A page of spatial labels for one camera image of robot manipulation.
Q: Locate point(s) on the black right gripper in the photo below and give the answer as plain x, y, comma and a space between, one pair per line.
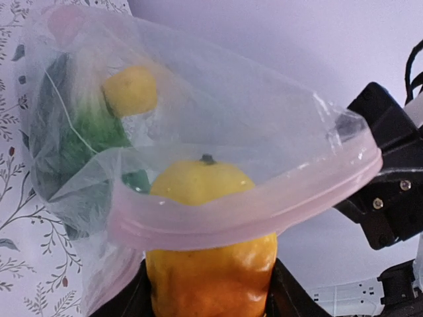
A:
389, 208

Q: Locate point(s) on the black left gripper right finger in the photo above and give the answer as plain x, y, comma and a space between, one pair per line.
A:
287, 298

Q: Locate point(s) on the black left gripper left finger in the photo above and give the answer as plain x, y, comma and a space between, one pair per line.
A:
133, 301

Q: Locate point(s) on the clear zip top bag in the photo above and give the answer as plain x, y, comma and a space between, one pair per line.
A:
235, 153

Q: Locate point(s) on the green bok choy toy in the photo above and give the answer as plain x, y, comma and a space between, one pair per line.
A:
71, 124

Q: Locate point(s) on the yellow lemon toy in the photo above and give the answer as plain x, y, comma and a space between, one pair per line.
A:
131, 91

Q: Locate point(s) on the green cucumber toy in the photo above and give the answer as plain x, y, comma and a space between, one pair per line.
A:
137, 181

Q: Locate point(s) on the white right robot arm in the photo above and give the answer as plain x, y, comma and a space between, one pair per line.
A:
402, 283

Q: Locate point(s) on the floral patterned tablecloth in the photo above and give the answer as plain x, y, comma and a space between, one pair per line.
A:
40, 269

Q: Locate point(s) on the white wall power strip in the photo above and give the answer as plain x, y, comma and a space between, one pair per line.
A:
358, 298

